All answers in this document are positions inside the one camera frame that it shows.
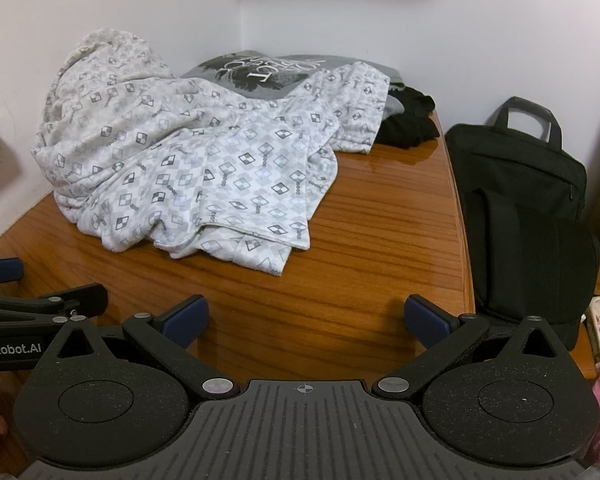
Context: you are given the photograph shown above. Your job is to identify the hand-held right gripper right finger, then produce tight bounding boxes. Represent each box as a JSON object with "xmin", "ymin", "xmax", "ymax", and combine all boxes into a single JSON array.
[{"xmin": 371, "ymin": 295, "xmax": 563, "ymax": 402}]

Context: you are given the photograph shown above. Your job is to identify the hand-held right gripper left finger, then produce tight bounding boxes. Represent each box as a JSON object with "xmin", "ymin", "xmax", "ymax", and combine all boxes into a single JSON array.
[{"xmin": 50, "ymin": 295, "xmax": 241, "ymax": 402}]

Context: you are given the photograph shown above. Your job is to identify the grey printed t-shirt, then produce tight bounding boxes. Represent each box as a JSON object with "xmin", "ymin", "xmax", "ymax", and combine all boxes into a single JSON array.
[{"xmin": 180, "ymin": 50, "xmax": 406, "ymax": 121}]

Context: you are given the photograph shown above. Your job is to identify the black garment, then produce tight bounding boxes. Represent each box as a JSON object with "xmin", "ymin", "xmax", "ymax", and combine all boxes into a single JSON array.
[{"xmin": 375, "ymin": 85, "xmax": 440, "ymax": 150}]

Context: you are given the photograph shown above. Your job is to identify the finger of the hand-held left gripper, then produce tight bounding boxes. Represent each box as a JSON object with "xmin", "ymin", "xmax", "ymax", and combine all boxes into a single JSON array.
[
  {"xmin": 0, "ymin": 284, "xmax": 109, "ymax": 322},
  {"xmin": 0, "ymin": 258, "xmax": 25, "ymax": 287}
]

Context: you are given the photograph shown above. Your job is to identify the patterned white pajama shirt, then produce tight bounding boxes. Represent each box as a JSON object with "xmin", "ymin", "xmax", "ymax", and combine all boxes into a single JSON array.
[{"xmin": 30, "ymin": 27, "xmax": 393, "ymax": 278}]

